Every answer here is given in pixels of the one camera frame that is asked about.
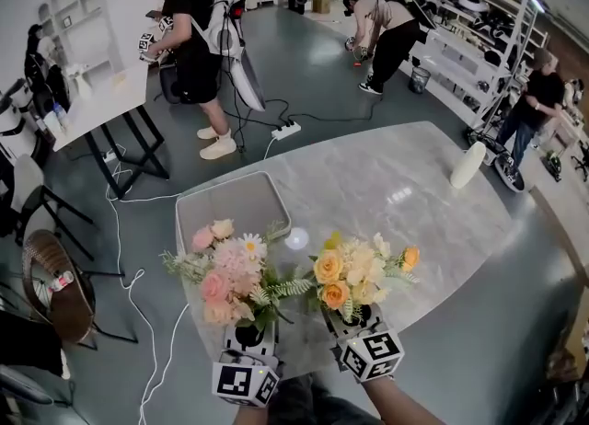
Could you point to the white rectangular tray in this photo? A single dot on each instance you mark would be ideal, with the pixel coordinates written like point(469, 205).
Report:
point(230, 202)

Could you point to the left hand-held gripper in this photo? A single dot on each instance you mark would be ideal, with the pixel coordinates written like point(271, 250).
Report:
point(239, 379)

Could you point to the white harness backpack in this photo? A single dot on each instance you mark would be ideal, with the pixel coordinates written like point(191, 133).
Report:
point(227, 32)

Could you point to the red label plastic bottle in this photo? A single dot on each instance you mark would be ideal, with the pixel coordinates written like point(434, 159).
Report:
point(61, 281)

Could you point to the green black helmet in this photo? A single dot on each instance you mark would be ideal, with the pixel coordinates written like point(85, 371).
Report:
point(552, 165)

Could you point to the pink flower bouquet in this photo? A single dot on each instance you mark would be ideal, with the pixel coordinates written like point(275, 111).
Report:
point(230, 271)

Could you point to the person's right forearm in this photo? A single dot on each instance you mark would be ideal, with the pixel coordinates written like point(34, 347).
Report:
point(400, 405)

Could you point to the brown wicker chair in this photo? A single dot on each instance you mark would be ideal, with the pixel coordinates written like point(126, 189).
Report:
point(66, 303)

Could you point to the ceiling tube light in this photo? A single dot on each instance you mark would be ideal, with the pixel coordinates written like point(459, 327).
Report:
point(537, 4)

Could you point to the person's dark trousers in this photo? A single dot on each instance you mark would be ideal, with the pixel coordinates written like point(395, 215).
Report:
point(313, 407)

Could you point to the white capsule backpack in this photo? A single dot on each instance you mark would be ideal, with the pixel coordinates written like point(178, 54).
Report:
point(510, 172)

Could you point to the black capsule backpack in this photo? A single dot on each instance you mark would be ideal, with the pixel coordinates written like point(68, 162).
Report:
point(405, 0)

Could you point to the tall white ribbed vase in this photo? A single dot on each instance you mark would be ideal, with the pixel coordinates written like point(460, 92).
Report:
point(468, 165)

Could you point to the yellow orange flower bouquet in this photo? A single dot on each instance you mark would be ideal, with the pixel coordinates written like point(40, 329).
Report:
point(359, 267)

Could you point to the white table black legs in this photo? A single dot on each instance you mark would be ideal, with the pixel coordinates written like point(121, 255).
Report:
point(106, 101)

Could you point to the white metal shelving rack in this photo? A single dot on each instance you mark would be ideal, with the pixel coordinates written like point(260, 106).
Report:
point(478, 46)

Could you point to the small pink vase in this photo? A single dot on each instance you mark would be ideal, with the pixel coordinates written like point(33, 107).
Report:
point(296, 238)

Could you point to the brown cardboard box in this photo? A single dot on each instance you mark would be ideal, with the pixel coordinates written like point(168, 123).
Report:
point(321, 4)

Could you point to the grey marble table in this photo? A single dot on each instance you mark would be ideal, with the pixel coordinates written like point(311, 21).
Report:
point(377, 175)

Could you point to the white power strip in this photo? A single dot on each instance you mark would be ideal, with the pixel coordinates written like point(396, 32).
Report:
point(286, 130)
point(110, 156)

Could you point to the black mesh wastebasket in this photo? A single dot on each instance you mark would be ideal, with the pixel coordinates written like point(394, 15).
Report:
point(419, 80)

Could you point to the black office chair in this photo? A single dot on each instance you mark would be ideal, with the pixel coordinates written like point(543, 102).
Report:
point(582, 161)

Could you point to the person's left forearm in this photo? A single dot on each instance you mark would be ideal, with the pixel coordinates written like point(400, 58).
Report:
point(253, 416)

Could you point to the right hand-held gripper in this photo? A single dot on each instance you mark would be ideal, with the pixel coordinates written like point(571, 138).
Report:
point(373, 354)

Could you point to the white wall niche shelf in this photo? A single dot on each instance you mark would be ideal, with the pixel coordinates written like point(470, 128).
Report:
point(78, 18)

